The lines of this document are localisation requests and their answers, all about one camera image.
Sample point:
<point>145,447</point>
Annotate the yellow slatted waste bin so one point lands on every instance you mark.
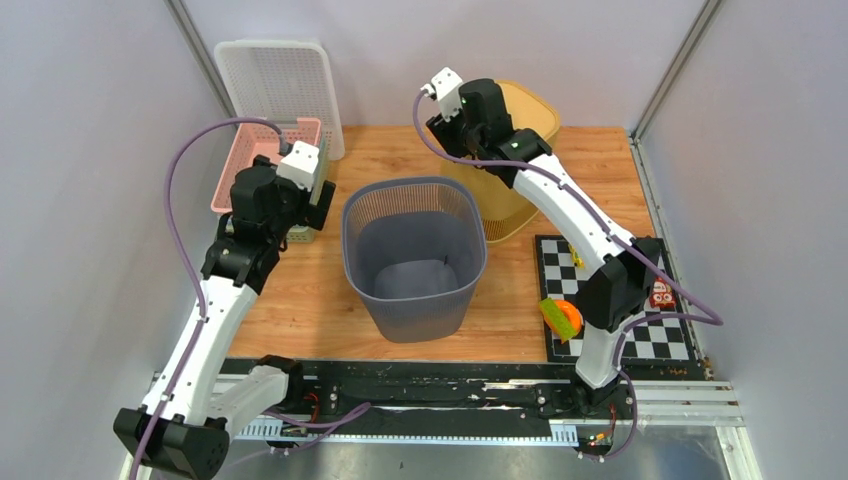
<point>503,211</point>

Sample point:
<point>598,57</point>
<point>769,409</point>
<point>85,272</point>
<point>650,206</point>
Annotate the yellow owl toy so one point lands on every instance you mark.
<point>576,259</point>

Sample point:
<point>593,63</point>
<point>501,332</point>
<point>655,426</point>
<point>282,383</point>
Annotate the green orange toy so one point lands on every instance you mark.
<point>561,317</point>

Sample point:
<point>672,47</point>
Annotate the black white checkerboard mat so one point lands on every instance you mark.
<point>663,341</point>

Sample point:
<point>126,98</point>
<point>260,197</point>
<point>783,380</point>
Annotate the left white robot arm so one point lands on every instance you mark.
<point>212,344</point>

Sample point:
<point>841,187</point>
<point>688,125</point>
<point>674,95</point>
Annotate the grey slatted waste bin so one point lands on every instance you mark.
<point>414,250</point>

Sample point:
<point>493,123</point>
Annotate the left corner metal post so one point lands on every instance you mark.
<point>193,39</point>

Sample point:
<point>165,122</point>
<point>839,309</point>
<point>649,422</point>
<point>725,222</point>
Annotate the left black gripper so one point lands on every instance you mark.
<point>316,212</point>

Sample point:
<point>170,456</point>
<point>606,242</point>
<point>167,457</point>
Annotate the blue perforated basket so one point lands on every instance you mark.
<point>322,161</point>

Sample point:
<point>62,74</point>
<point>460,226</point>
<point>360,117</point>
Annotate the green perforated basket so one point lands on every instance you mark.
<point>304,234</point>

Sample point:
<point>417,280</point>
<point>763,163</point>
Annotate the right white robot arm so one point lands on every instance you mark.
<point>622,268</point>

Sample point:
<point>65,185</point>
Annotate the pink perforated basket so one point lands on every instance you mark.
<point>254,139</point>

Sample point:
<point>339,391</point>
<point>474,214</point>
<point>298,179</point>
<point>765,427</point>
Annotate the aluminium frame rails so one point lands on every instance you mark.
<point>291,434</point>

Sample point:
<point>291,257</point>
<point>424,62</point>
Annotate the white perforated basket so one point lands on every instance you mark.
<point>282,79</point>

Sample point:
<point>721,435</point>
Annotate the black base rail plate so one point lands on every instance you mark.
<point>493,403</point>

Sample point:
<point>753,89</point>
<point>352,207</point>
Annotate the corner metal post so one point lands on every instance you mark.
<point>193,39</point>
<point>695,33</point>

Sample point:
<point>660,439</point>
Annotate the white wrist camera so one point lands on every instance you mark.
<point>444,89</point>
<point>300,165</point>

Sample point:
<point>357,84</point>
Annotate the red round toy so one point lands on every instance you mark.
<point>662,297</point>

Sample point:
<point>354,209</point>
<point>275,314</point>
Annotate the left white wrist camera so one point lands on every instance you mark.
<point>300,165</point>

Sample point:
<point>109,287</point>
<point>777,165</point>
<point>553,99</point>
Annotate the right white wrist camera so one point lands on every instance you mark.
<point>444,89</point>

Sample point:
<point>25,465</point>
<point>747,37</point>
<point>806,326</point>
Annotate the right corner metal post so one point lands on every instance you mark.
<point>695,33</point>

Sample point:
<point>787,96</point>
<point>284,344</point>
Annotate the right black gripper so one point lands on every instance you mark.
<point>444,133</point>

